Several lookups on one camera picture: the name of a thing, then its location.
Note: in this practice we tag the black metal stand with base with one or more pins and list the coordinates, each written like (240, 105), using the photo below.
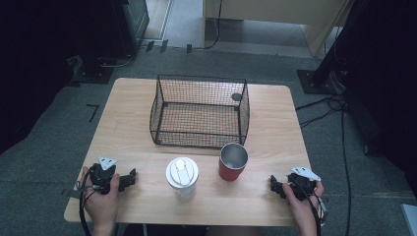
(321, 82)

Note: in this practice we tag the beige wooden furniture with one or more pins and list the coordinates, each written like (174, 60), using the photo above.
(278, 10)

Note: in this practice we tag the white box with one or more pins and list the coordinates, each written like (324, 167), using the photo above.
(410, 219)

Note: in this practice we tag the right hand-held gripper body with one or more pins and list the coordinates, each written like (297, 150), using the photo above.
(303, 183)

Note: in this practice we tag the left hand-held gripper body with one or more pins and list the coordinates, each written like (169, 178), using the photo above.
(102, 175)

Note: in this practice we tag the person's left hand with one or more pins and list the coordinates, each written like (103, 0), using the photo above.
(101, 206)

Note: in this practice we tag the clear tumbler with white lid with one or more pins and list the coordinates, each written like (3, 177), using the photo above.
(182, 175)

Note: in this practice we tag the black stand base plate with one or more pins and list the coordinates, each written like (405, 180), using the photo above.
(93, 73)

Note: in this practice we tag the dark curtain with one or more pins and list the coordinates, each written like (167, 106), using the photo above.
(29, 65)
(387, 82)

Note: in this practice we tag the person's right hand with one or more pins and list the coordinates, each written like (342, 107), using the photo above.
(303, 211)

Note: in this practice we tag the black cabinet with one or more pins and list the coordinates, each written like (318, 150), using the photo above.
(131, 26)

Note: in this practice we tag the red steel cup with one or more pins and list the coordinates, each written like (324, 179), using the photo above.
(231, 165)

